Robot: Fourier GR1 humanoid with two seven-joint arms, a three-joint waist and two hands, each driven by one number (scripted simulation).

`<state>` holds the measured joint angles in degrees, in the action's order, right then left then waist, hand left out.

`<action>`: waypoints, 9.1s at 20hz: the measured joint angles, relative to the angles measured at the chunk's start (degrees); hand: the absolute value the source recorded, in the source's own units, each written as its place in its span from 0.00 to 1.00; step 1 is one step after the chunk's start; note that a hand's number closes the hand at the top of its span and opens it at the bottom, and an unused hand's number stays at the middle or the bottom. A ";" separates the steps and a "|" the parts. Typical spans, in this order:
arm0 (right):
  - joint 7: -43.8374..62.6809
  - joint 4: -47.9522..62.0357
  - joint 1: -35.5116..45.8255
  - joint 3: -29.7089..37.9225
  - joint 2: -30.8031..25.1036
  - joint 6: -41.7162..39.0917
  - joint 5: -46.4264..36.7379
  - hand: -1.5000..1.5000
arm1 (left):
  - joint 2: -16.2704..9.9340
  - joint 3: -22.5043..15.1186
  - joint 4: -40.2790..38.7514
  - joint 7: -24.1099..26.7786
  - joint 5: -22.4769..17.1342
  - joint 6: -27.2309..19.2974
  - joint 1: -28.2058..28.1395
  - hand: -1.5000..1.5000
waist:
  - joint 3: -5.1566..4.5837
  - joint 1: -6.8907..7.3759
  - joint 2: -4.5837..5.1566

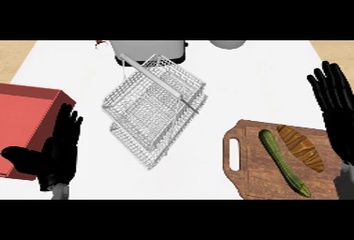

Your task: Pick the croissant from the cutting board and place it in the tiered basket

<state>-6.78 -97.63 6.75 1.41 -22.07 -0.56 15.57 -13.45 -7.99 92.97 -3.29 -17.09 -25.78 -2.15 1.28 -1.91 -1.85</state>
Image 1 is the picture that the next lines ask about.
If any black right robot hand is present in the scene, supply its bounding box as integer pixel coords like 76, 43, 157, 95
307, 60, 354, 166

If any grey rounded object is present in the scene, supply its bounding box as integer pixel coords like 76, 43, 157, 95
210, 40, 250, 51

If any brown wooden cutting board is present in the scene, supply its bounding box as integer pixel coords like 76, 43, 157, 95
223, 118, 344, 201

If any green cucumber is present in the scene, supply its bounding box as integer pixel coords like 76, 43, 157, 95
257, 128, 313, 199

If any small red-brown object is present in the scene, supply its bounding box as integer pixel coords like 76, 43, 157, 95
95, 40, 111, 51

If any red box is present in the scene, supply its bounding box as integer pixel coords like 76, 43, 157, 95
0, 82, 79, 182

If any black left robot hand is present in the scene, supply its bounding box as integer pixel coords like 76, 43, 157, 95
0, 103, 84, 192

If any grey toaster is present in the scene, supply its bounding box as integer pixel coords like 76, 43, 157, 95
110, 40, 189, 68

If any white tiered wire basket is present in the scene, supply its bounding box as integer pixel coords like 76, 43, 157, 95
101, 53, 210, 172

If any brown croissant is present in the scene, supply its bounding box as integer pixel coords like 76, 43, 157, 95
276, 124, 326, 173

